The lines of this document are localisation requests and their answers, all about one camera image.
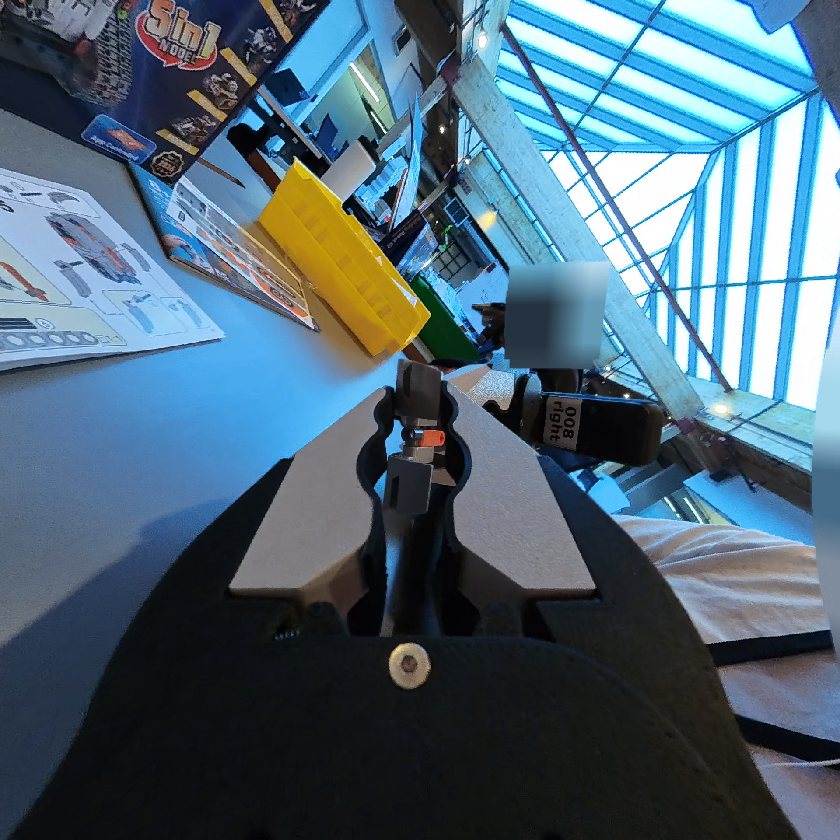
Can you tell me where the green plastic bin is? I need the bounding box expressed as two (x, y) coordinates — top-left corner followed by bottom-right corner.
(408, 274), (483, 362)

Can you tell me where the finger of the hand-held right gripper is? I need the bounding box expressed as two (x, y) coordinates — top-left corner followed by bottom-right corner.
(453, 366), (526, 435)

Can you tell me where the open instruction booklet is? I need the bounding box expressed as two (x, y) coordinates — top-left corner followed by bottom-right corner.
(0, 167), (224, 371)

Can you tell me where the yellow plastic bin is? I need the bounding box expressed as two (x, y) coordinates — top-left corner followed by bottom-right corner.
(258, 159), (431, 357)

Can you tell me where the dark product box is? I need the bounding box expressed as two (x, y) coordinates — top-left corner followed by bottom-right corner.
(384, 210), (437, 273)

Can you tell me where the thin brown stick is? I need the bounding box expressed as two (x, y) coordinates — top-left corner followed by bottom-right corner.
(197, 157), (247, 189)

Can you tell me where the orange blue connector assembly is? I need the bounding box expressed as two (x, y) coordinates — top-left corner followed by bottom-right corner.
(397, 425), (448, 457)

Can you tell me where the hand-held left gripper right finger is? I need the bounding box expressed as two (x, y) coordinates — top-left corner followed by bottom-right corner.
(440, 381), (601, 634)

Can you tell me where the robot kit box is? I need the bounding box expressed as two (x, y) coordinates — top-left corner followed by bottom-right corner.
(0, 0), (329, 181)

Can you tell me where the skylight window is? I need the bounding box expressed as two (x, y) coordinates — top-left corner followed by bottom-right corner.
(495, 0), (840, 411)

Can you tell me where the grey desk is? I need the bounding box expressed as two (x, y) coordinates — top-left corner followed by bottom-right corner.
(0, 108), (421, 837)

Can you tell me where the blue cover booklet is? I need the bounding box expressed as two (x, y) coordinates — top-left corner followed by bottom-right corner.
(128, 164), (319, 332)

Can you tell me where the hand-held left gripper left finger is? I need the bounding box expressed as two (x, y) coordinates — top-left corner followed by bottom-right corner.
(228, 387), (395, 634)

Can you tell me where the dark grey brick piece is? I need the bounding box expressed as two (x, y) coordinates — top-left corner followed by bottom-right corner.
(392, 359), (443, 429)

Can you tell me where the black bag strap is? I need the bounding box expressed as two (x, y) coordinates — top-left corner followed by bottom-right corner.
(705, 630), (840, 762)

